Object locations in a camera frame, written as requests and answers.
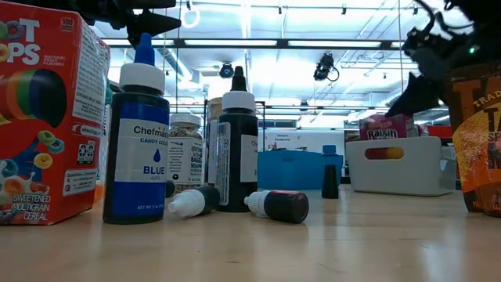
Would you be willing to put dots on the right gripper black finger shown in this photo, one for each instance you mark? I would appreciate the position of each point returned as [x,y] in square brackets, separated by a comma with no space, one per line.
[420,96]

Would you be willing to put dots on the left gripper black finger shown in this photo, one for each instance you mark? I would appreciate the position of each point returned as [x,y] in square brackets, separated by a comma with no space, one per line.
[154,24]

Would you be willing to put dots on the purple Raisin Bran cereal box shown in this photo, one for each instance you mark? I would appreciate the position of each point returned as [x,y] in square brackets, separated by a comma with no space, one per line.
[385,127]

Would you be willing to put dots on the brown orange snack bag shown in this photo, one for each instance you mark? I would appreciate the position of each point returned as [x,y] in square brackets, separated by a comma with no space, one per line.
[475,156]

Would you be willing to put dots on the red Froot Loops cereal box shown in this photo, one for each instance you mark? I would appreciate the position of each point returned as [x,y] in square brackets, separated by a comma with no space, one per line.
[47,117]

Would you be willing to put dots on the small blue-capped dark bottle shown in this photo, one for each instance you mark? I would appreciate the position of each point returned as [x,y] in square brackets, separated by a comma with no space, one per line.
[330,182]

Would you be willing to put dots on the sprinkles jar white label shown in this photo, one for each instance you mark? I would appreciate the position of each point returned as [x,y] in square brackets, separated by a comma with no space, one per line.
[186,156]

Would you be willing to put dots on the large blue food colouring bottle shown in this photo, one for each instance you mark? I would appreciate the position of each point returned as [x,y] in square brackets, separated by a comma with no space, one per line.
[137,196]

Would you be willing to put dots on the large black food colouring bottle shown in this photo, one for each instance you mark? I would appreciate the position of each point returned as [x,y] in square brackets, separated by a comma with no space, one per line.
[238,176]

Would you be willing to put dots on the small dark red bottle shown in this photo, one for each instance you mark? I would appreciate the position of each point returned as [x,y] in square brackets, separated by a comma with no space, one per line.
[282,207]

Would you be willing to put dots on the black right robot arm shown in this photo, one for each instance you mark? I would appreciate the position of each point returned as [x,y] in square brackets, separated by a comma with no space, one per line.
[485,23]

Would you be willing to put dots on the red storage boxes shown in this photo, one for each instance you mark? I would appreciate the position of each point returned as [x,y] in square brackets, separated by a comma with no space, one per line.
[440,132]

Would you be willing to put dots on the grey plastic bin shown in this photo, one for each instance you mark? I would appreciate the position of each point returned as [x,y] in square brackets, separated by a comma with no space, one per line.
[411,172]

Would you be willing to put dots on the white display board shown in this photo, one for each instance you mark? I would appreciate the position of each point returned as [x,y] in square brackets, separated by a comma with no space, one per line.
[305,141]

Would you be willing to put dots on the blue plastic bin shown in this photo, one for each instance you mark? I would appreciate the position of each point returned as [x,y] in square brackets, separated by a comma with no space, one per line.
[289,172]

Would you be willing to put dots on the round black ceiling camera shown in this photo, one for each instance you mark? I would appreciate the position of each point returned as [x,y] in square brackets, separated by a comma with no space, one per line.
[226,71]

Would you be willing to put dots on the black ceiling-mounted camera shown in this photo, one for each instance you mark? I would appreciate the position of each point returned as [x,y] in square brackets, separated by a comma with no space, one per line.
[324,68]

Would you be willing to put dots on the black overhead frame beam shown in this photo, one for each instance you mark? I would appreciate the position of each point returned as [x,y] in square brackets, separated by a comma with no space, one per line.
[282,43]

